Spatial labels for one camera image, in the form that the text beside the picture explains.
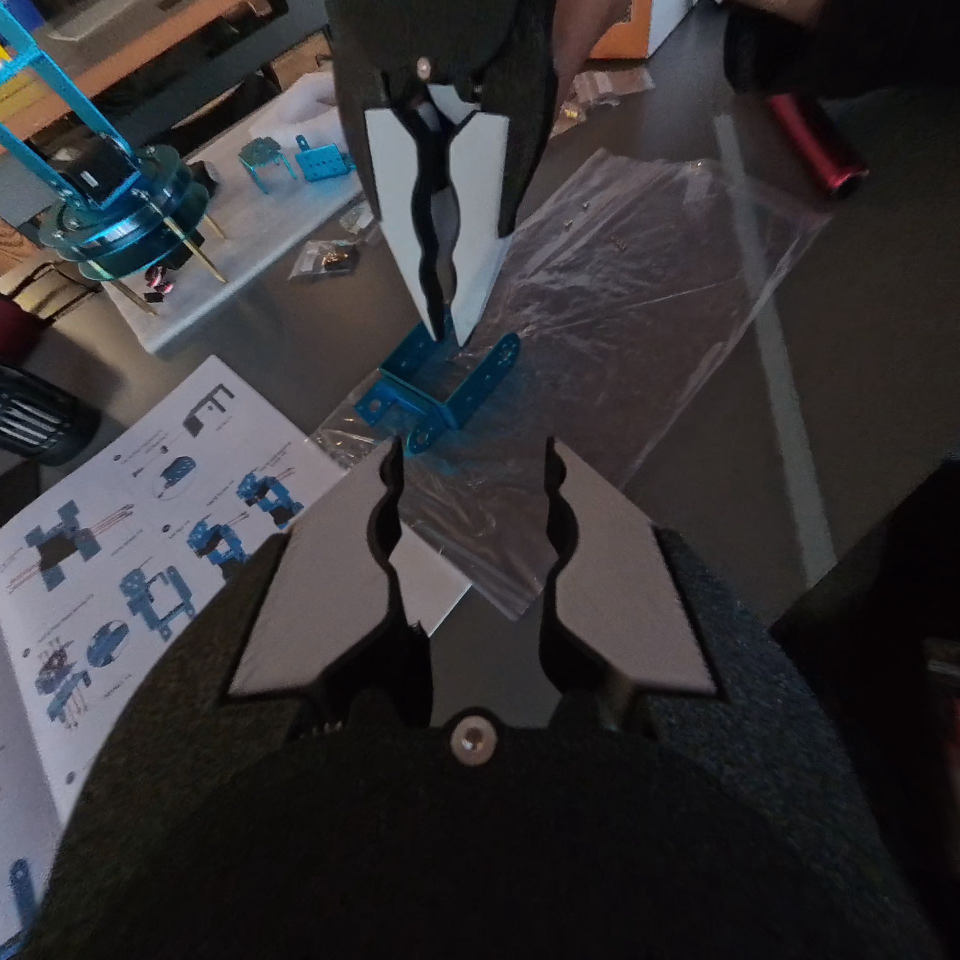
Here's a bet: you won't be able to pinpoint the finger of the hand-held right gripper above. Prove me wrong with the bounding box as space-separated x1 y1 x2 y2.
365 103 453 336
427 82 515 348

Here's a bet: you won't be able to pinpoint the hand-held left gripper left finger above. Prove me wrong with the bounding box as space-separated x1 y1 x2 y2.
227 437 412 699

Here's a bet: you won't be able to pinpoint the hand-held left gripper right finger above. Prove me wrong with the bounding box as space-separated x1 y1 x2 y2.
540 437 719 695

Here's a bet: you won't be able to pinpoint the clear plastic bag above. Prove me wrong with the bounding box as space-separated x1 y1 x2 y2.
311 146 835 622

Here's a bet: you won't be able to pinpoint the blue metal bracket assembly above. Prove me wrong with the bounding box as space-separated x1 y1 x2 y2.
354 318 522 460

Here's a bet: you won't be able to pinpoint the grey desk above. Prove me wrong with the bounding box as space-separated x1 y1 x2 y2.
0 45 960 732

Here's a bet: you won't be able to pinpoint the person's right hand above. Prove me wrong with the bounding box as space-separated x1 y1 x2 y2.
556 0 631 85

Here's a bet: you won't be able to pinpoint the scattered small parts bags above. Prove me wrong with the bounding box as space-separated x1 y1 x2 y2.
288 71 654 282

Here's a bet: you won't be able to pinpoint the white foam packing piece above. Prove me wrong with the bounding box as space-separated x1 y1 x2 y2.
279 71 348 127

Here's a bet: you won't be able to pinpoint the white foam slab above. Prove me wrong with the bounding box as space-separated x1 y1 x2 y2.
105 123 384 357

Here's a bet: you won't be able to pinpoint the assembly instruction manual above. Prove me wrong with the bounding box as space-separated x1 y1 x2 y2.
0 354 475 960

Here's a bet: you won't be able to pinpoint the orange cardboard box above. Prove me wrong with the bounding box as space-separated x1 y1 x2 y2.
588 0 680 61

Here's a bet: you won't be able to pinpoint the person's dark clothing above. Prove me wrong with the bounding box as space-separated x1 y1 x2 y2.
772 450 960 960

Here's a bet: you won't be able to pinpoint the black cylindrical bit holder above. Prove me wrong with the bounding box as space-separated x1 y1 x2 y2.
0 363 102 472

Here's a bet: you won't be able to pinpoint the slim red metal cylinder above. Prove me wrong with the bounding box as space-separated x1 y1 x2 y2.
765 91 873 200

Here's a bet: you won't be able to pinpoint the blue perforated plate bracket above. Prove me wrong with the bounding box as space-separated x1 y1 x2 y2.
294 133 355 185

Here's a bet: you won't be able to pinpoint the small teal metal bracket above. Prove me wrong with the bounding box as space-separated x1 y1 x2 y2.
238 137 297 196

